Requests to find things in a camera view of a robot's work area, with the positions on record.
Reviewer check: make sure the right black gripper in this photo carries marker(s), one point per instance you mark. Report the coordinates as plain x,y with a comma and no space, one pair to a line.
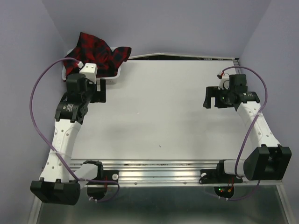
212,91

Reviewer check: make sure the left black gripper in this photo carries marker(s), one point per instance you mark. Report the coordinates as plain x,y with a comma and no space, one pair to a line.
103,90

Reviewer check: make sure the red plaid pleated skirt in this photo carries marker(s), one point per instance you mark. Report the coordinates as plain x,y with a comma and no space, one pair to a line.
90,49

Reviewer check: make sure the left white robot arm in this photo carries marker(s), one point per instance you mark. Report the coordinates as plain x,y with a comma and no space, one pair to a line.
56,184

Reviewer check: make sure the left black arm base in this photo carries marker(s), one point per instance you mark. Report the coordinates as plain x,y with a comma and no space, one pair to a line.
95,174

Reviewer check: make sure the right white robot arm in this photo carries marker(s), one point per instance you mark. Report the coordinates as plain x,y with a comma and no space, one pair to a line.
269,159

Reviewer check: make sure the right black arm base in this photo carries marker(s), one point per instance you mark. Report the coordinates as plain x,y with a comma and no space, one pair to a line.
217,176

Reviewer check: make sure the white plastic laundry basket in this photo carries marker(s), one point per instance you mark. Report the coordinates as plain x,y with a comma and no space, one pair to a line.
109,80

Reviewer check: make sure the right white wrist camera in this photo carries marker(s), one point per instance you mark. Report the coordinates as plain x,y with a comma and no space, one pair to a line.
224,80

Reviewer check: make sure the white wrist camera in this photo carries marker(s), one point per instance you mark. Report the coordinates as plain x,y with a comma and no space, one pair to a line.
90,71
224,80

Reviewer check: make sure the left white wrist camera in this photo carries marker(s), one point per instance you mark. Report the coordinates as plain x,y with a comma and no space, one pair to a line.
90,71

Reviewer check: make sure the aluminium rail frame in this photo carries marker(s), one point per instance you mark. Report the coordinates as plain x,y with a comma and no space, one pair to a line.
154,130

